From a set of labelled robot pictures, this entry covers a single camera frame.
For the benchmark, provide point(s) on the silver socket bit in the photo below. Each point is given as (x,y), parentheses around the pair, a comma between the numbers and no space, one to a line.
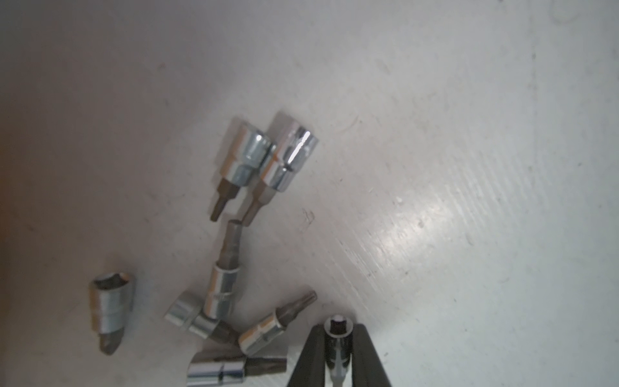
(294,146)
(338,347)
(244,159)
(111,300)
(208,369)
(186,314)
(264,332)
(220,299)

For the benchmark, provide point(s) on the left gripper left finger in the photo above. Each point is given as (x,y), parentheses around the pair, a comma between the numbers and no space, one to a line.
(310,370)

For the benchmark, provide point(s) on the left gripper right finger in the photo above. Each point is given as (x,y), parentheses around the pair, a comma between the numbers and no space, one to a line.
(367,369)

